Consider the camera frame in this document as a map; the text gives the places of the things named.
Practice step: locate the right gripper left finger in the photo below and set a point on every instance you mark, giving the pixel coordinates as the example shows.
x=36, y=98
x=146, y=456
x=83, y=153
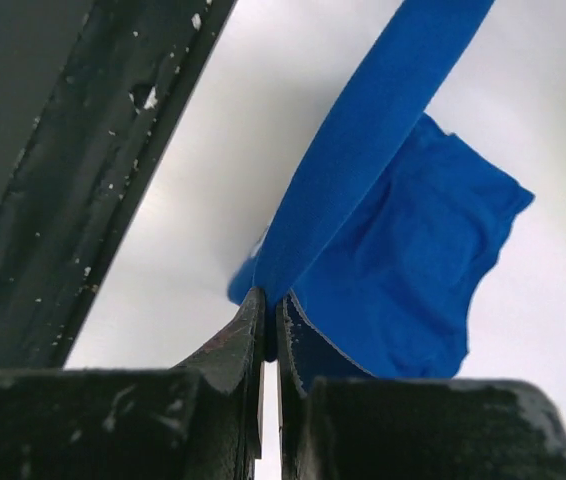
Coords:
x=201, y=419

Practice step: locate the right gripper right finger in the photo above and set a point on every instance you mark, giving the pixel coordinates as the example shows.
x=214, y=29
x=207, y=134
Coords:
x=339, y=422

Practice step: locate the blue printed t shirt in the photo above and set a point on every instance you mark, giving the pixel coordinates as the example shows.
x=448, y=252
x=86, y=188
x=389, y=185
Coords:
x=390, y=223

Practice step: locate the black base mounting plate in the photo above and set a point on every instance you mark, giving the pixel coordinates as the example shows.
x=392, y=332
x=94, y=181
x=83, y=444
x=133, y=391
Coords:
x=92, y=152

